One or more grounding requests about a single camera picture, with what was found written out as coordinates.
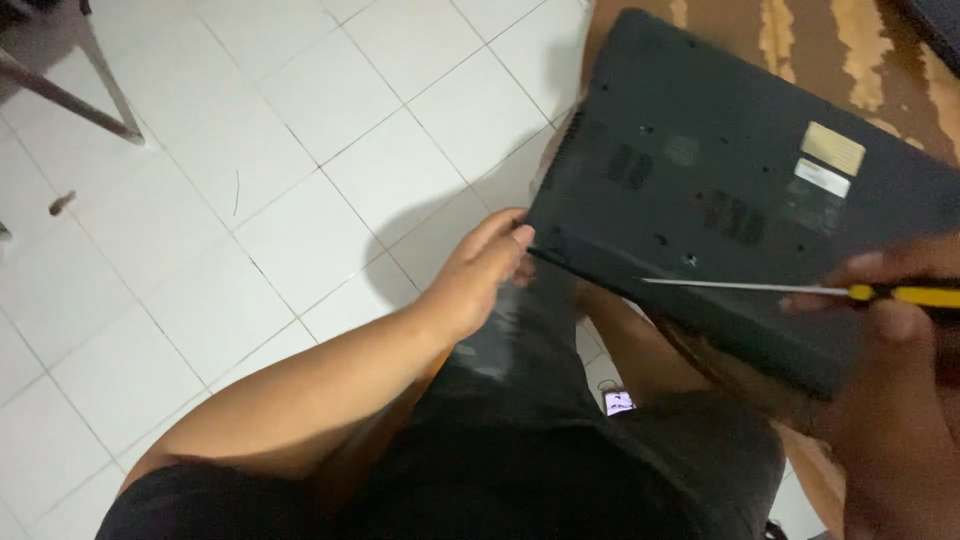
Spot person's right hand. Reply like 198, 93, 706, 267
778, 234, 960, 429

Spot person's black shirt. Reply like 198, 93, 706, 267
96, 390, 787, 540

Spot person's left hand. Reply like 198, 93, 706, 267
414, 207, 538, 348

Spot black laptop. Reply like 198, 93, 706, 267
525, 7, 960, 402

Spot person's dark grey shorts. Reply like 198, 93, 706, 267
420, 258, 605, 429

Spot person's leg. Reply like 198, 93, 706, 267
576, 281, 714, 400

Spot yellow handled screwdriver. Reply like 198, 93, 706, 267
641, 276, 960, 311

